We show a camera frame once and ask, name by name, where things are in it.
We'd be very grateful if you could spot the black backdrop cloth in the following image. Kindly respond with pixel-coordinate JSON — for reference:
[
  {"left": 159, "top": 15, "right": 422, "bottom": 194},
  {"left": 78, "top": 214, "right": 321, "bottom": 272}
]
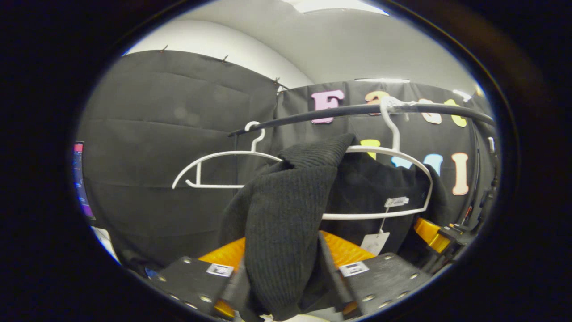
[{"left": 78, "top": 49, "right": 499, "bottom": 273}]

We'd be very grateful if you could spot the black knitted sweater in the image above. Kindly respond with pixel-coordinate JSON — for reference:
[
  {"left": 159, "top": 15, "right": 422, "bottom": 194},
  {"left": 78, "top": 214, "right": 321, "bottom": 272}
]
[{"left": 217, "top": 133, "right": 450, "bottom": 322}]

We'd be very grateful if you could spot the white plastic hanger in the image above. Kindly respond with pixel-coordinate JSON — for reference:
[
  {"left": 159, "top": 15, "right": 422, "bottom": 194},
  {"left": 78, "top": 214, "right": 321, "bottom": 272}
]
[
  {"left": 172, "top": 121, "right": 284, "bottom": 190},
  {"left": 322, "top": 96, "right": 434, "bottom": 220}
]

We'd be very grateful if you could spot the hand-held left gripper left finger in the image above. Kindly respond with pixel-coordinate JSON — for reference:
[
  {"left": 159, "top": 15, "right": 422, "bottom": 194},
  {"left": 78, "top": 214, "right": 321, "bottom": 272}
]
[{"left": 150, "top": 237, "right": 246, "bottom": 319}]

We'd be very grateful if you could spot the computer monitor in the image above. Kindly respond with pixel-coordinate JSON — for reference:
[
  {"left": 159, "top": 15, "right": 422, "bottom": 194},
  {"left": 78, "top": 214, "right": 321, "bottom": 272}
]
[{"left": 73, "top": 142, "right": 96, "bottom": 220}]

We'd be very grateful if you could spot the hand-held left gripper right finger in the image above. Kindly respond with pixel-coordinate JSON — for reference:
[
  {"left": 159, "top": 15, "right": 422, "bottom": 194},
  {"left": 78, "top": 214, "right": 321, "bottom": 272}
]
[{"left": 318, "top": 230, "right": 433, "bottom": 319}]

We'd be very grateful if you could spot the black metal clothes rack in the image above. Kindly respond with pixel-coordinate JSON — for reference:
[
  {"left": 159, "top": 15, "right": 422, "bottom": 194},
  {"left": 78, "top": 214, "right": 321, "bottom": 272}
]
[{"left": 227, "top": 103, "right": 499, "bottom": 233}]

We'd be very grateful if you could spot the large ceiling light panel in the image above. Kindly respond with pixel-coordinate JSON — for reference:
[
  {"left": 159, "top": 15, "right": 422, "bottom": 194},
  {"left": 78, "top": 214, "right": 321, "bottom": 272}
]
[{"left": 282, "top": 0, "right": 389, "bottom": 16}]

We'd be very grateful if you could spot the white flat panel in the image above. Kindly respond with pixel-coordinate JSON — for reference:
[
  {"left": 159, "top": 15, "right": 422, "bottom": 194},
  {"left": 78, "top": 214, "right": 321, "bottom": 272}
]
[{"left": 91, "top": 226, "right": 120, "bottom": 263}]

